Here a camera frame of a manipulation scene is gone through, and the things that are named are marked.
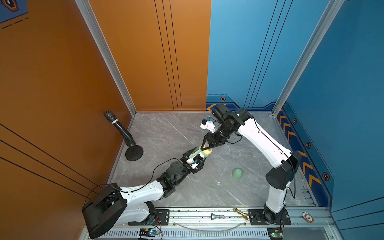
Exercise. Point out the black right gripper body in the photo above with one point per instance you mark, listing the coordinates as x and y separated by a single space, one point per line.
217 138

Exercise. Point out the gold chess piece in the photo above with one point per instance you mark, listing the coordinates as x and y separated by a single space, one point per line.
244 215

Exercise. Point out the clear printed baby bottle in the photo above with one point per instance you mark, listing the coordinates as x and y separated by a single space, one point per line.
198 152

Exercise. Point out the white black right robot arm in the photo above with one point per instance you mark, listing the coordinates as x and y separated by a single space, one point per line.
284 162

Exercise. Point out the clear tube on rail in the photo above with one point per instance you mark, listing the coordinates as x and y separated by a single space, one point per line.
210 229

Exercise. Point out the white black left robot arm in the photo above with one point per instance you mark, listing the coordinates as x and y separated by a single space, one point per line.
115 205

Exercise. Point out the left green circuit board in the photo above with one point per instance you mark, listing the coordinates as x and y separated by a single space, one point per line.
148 233

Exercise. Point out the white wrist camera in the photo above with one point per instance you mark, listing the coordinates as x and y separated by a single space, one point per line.
207 124
195 161

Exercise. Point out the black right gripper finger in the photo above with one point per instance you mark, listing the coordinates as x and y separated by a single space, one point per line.
208 146
202 146

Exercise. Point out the green circuit board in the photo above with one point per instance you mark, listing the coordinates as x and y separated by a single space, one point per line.
148 233
275 234

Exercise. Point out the silver chess piece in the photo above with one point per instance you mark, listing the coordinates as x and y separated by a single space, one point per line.
216 217

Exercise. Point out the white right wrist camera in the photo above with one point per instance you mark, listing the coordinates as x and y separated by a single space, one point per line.
207 124

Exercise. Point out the black microphone on stand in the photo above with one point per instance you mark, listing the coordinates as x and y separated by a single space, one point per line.
134 151

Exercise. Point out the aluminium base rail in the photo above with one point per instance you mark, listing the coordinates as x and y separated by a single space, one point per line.
293 225

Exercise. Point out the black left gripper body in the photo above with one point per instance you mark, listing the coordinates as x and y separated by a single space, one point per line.
183 159

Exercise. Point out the right green circuit board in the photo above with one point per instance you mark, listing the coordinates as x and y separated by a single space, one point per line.
275 234

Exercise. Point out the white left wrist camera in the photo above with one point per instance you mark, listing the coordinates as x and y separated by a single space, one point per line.
195 161

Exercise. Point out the green dome bottle cap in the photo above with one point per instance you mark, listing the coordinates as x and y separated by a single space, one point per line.
237 173

